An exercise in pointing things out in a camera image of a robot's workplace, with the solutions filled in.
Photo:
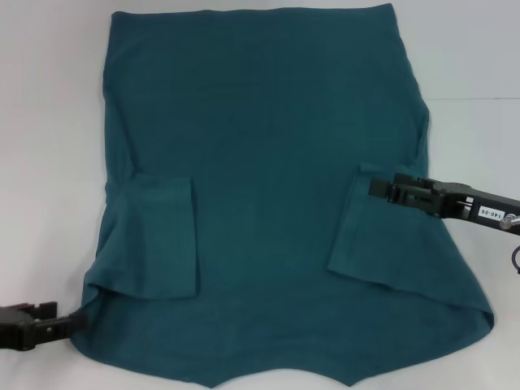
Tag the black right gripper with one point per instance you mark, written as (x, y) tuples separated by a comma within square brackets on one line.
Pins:
[(459, 203)]

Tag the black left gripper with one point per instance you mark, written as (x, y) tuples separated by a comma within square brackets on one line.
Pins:
[(14, 329)]

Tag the blue teal shirt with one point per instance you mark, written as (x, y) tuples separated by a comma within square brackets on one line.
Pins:
[(264, 122)]

